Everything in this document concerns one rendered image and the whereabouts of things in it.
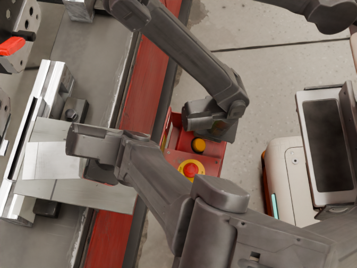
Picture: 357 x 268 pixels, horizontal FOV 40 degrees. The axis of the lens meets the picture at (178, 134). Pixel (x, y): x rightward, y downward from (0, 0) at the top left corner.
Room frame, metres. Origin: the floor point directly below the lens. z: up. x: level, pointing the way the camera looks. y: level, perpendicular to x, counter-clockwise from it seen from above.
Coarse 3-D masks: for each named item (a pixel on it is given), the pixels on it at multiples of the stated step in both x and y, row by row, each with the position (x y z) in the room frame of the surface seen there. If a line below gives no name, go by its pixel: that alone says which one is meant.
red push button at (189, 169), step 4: (188, 164) 0.37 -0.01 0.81; (192, 164) 0.37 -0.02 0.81; (184, 168) 0.37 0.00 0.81; (188, 168) 0.36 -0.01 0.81; (192, 168) 0.36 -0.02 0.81; (196, 168) 0.36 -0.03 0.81; (184, 172) 0.35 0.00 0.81; (188, 172) 0.35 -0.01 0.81; (192, 172) 0.35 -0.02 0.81; (196, 172) 0.35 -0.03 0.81; (188, 176) 0.34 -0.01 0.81; (192, 176) 0.34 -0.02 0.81
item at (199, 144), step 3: (198, 138) 0.47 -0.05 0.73; (195, 141) 0.46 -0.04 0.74; (198, 141) 0.46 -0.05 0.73; (201, 141) 0.46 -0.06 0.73; (204, 141) 0.46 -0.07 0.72; (192, 144) 0.45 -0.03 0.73; (195, 144) 0.45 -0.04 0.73; (198, 144) 0.45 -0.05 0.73; (201, 144) 0.45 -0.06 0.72; (204, 144) 0.45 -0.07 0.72; (195, 147) 0.44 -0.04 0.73; (198, 147) 0.44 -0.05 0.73; (201, 147) 0.44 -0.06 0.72; (204, 147) 0.44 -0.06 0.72; (195, 150) 0.44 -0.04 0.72; (198, 150) 0.43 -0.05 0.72; (201, 150) 0.43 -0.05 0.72
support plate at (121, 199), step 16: (48, 128) 0.45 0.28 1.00; (64, 128) 0.45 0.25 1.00; (16, 192) 0.32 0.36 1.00; (32, 192) 0.31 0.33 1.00; (48, 192) 0.31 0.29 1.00; (64, 192) 0.30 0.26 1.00; (80, 192) 0.29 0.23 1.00; (96, 192) 0.29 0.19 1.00; (112, 192) 0.28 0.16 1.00; (128, 192) 0.28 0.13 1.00; (96, 208) 0.26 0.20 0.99; (112, 208) 0.25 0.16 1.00; (128, 208) 0.24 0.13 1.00
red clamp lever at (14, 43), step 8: (16, 32) 0.53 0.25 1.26; (24, 32) 0.53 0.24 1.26; (32, 32) 0.52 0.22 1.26; (8, 40) 0.49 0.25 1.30; (16, 40) 0.49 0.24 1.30; (24, 40) 0.50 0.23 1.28; (32, 40) 0.51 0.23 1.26; (0, 48) 0.47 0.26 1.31; (8, 48) 0.47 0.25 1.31; (16, 48) 0.48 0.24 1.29
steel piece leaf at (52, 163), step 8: (40, 144) 0.42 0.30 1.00; (48, 144) 0.42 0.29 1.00; (56, 144) 0.41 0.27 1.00; (64, 144) 0.41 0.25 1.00; (40, 152) 0.40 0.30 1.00; (48, 152) 0.40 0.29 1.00; (56, 152) 0.39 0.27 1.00; (64, 152) 0.39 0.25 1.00; (40, 160) 0.38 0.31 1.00; (48, 160) 0.38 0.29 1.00; (56, 160) 0.38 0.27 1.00; (64, 160) 0.37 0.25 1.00; (72, 160) 0.37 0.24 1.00; (80, 160) 0.36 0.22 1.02; (40, 168) 0.36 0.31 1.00; (48, 168) 0.36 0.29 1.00; (56, 168) 0.36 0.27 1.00; (64, 168) 0.35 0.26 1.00; (72, 168) 0.35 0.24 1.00; (80, 168) 0.34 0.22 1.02; (40, 176) 0.35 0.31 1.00; (48, 176) 0.34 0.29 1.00; (56, 176) 0.34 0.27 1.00; (64, 176) 0.34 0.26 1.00; (72, 176) 0.33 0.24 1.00; (80, 176) 0.33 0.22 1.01
